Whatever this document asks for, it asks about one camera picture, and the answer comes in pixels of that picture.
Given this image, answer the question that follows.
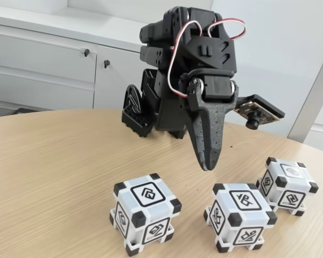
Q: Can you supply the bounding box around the white cube with box symbol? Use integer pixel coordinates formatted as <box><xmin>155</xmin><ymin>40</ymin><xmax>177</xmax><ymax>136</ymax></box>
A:
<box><xmin>109</xmin><ymin>173</ymin><xmax>182</xmax><ymax>255</ymax></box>

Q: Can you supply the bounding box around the gripper camera board with mount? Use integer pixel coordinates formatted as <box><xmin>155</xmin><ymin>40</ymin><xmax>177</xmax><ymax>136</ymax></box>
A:
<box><xmin>235</xmin><ymin>94</ymin><xmax>286</xmax><ymax>130</ymax></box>

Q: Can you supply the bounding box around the white cabinet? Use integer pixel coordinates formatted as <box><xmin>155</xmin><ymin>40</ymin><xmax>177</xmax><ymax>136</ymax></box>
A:
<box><xmin>0</xmin><ymin>5</ymin><xmax>151</xmax><ymax>119</ymax></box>

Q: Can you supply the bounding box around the long white red servo cable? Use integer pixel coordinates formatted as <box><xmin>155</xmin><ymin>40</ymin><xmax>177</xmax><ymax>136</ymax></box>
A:
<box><xmin>166</xmin><ymin>20</ymin><xmax>205</xmax><ymax>97</ymax></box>

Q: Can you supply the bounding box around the short white red servo cable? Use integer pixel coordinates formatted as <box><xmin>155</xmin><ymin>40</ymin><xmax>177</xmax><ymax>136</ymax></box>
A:
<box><xmin>207</xmin><ymin>17</ymin><xmax>246</xmax><ymax>42</ymax></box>

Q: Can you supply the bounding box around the white cube with lightning symbol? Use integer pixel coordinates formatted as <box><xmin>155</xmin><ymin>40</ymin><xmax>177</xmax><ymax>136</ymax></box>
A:
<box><xmin>255</xmin><ymin>157</ymin><xmax>320</xmax><ymax>217</ymax></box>

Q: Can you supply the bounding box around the white metal post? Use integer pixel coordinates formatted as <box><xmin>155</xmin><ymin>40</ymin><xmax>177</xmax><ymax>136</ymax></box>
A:
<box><xmin>287</xmin><ymin>40</ymin><xmax>323</xmax><ymax>143</ymax></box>

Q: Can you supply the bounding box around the black perforated base bracket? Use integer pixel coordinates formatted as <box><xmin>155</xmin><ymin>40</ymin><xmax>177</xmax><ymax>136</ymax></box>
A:
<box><xmin>121</xmin><ymin>83</ymin><xmax>153</xmax><ymax>138</ymax></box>

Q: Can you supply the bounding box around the white cube with crossed symbol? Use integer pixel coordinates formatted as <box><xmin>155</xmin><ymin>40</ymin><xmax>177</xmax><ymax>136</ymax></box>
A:
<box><xmin>203</xmin><ymin>183</ymin><xmax>278</xmax><ymax>253</ymax></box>

